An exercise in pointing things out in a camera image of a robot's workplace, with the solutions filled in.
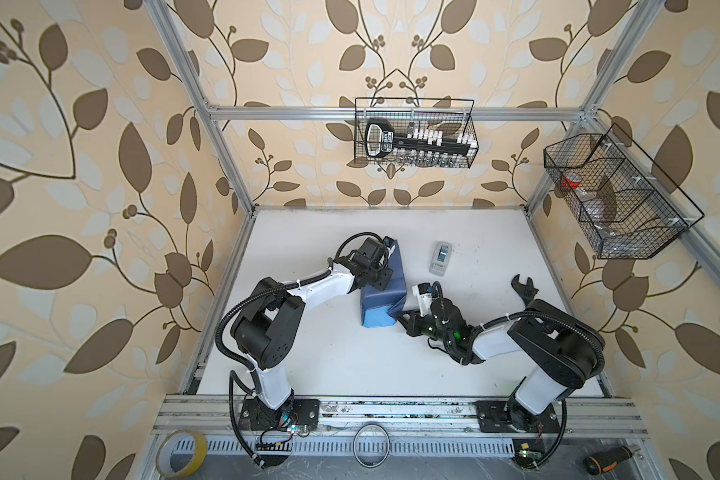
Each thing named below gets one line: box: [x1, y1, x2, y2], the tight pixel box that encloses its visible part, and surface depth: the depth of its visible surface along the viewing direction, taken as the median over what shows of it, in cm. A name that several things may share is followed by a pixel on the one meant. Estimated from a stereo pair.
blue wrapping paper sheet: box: [360, 240, 407, 328], surface depth 93 cm
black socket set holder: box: [365, 118, 478, 163], surface depth 86 cm
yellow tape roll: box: [156, 429, 209, 478], surface depth 70 cm
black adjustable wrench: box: [511, 274, 539, 307], surface depth 98 cm
